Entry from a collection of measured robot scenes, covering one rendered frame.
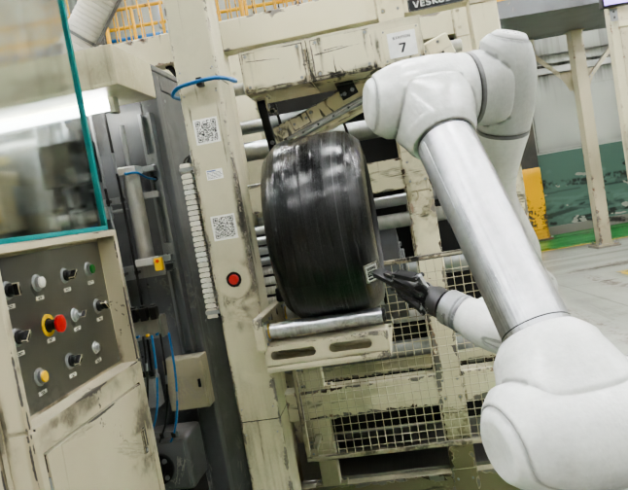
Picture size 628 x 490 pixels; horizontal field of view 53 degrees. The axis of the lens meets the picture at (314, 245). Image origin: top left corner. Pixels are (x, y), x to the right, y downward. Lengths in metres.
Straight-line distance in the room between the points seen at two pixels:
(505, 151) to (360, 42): 1.01
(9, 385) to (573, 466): 1.02
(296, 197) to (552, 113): 10.35
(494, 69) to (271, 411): 1.24
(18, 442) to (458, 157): 0.99
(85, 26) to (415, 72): 1.54
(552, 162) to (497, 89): 10.56
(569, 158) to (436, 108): 10.78
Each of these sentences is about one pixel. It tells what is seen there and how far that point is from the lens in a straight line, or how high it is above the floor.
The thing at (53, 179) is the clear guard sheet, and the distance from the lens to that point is 1.66.
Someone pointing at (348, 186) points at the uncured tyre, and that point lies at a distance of 1.68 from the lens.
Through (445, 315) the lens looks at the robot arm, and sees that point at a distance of 1.52.
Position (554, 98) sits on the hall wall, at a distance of 11.93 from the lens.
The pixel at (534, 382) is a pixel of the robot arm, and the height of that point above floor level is 0.98.
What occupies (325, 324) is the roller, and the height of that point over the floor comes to 0.90.
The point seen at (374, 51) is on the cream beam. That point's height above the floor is 1.70.
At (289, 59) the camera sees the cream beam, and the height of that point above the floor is 1.72.
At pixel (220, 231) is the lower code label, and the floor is 1.21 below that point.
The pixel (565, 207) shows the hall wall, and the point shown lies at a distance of 11.79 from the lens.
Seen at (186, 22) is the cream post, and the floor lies 1.83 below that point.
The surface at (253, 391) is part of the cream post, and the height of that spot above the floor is 0.71.
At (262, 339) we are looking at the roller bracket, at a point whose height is 0.89.
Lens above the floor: 1.24
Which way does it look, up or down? 4 degrees down
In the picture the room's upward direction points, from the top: 10 degrees counter-clockwise
